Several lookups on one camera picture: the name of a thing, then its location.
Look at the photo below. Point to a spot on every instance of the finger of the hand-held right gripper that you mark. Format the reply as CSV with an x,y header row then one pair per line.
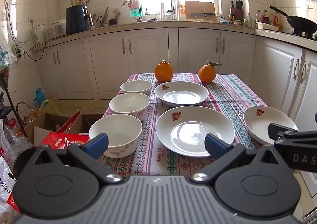
x,y
279,131

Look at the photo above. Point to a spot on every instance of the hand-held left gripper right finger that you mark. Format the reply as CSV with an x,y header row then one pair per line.
x,y
215,146

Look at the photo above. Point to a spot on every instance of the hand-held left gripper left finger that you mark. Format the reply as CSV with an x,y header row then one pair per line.
x,y
97,145

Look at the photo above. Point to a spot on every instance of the white plate with flower print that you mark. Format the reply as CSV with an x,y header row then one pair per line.
x,y
188,129
257,122
182,94

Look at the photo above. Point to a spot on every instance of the white floral bowl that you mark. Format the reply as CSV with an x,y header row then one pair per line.
x,y
130,105
118,129
136,87

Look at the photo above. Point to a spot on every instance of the red printed box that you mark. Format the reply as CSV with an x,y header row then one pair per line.
x,y
64,139

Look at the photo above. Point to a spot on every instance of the striped patterned tablecloth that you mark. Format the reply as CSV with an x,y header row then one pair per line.
x,y
148,139

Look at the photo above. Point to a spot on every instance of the open cardboard box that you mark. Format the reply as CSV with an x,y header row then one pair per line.
x,y
47,121

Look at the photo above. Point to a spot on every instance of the yellow plastic bag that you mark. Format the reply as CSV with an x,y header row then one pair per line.
x,y
50,107

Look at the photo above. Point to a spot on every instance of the orange with leafy stem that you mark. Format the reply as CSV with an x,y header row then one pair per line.
x,y
206,74

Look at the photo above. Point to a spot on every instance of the dark round basin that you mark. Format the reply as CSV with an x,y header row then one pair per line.
x,y
24,162

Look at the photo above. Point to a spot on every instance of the blue thermos jug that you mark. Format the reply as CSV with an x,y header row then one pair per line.
x,y
39,97

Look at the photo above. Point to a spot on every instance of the wicker basket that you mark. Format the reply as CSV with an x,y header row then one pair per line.
x,y
26,115

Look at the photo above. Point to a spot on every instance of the clear plastic bags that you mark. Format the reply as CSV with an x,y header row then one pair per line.
x,y
14,139

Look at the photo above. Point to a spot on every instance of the orange with bumpy top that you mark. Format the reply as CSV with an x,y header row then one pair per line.
x,y
163,71

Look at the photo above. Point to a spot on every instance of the black metal shelf rack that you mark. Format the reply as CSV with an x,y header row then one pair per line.
x,y
13,107

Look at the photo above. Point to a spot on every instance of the white bag with blue print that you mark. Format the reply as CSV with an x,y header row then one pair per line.
x,y
6,179

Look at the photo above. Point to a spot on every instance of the white tray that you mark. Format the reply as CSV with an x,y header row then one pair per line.
x,y
266,26

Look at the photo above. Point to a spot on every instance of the black wok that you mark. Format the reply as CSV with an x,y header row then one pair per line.
x,y
301,24

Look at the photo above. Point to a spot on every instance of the clear glass bottle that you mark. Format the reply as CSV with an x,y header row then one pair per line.
x,y
248,20

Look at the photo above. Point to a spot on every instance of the white rice cooker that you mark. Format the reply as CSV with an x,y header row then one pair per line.
x,y
55,31

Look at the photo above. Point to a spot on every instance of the utensil holder with utensils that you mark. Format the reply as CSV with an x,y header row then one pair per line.
x,y
100,22

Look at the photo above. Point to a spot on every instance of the white power strip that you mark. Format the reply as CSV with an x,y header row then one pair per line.
x,y
17,51

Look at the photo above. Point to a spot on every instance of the dark sauce bottle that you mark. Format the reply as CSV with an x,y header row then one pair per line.
x,y
231,17

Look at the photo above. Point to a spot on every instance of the black mortar bowl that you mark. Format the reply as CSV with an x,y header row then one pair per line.
x,y
112,22

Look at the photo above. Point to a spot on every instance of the red knife block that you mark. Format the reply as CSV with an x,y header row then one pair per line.
x,y
238,13

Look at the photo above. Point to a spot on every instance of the white electric kettle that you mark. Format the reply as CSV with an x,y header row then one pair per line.
x,y
40,34

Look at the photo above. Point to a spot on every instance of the dark blue air fryer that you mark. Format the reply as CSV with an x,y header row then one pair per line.
x,y
76,19

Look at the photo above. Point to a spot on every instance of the hanging bag with blue packets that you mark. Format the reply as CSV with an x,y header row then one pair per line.
x,y
5,55

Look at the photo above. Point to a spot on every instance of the beige kitchen countertop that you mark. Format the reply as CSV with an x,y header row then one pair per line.
x,y
153,24

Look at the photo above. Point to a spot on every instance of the glass jar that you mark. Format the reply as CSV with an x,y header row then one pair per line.
x,y
169,16

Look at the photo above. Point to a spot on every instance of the green dish soap bottle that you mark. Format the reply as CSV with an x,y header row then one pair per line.
x,y
135,13

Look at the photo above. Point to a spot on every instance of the steel kitchen faucet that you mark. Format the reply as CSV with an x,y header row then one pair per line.
x,y
140,13

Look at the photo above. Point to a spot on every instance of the brown cardboard sheet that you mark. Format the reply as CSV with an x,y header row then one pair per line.
x,y
199,7

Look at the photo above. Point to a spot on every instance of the pink cloth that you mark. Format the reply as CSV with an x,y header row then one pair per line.
x,y
134,4

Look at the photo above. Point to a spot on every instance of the white wall socket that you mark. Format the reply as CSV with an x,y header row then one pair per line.
x,y
31,21

